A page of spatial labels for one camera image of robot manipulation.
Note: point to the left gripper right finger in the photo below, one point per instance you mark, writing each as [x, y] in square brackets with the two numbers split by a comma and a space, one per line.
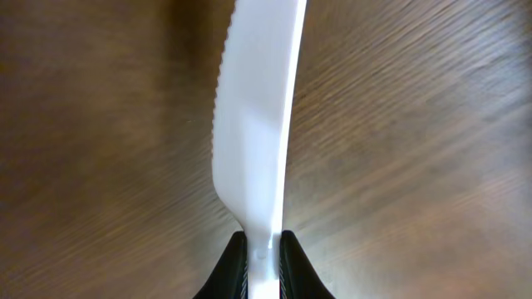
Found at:
[298, 279]

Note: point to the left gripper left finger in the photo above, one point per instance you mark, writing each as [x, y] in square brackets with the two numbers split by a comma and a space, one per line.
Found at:
[229, 278]

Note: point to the pink plastic knife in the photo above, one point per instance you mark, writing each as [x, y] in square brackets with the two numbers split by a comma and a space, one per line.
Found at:
[252, 111]

